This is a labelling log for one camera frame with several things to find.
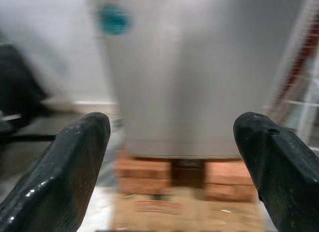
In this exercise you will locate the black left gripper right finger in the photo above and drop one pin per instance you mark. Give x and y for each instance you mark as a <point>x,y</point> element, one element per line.
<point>286,182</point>

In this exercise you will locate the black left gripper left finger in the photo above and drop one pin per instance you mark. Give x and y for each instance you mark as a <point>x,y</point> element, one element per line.
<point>57,182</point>

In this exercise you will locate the black bulky object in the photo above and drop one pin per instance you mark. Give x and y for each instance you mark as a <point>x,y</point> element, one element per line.
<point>17,87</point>

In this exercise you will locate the flattened brown cardboard box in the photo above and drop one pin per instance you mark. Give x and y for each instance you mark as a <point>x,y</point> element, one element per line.
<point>187,212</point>

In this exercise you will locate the teal round sticker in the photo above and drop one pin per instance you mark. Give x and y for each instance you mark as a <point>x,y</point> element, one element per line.
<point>113,20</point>

